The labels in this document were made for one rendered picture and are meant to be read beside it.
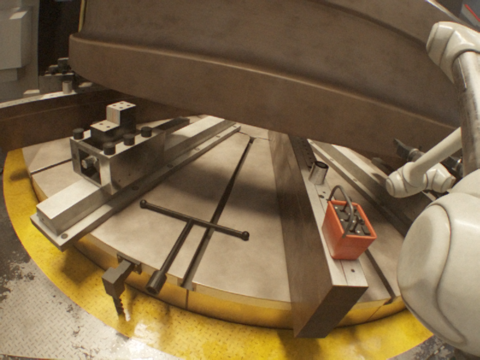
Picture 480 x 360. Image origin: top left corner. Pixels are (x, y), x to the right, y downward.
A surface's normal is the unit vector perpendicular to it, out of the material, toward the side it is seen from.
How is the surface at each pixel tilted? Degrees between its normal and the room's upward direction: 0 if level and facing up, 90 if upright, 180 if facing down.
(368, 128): 90
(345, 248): 97
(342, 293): 90
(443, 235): 53
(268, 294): 0
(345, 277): 0
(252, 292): 0
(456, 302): 86
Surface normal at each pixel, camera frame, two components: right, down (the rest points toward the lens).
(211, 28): -0.29, 0.46
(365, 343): 0.18, -0.84
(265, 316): -0.08, 0.51
